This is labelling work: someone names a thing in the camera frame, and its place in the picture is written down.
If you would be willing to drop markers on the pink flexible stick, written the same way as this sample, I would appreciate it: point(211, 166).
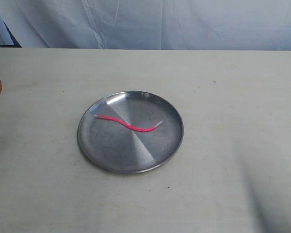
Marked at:
point(136, 129)

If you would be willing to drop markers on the round metal plate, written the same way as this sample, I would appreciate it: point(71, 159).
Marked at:
point(115, 148)

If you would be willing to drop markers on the blue backdrop cloth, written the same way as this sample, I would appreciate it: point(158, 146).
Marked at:
point(149, 24)

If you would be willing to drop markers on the dark frame behind table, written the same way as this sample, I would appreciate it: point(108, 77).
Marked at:
point(9, 36)

